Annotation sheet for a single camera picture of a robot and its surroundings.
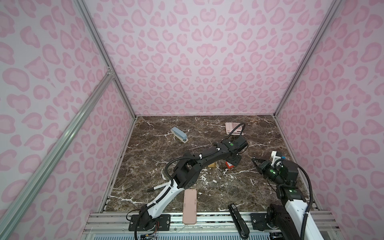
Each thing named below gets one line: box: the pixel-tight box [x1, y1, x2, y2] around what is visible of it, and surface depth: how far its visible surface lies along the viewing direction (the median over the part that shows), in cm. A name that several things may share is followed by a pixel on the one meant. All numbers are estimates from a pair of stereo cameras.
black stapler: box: [228, 203, 250, 239], surface depth 73 cm
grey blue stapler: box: [170, 126, 189, 144], surface depth 106 cm
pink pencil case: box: [183, 189, 197, 225], surface depth 78 cm
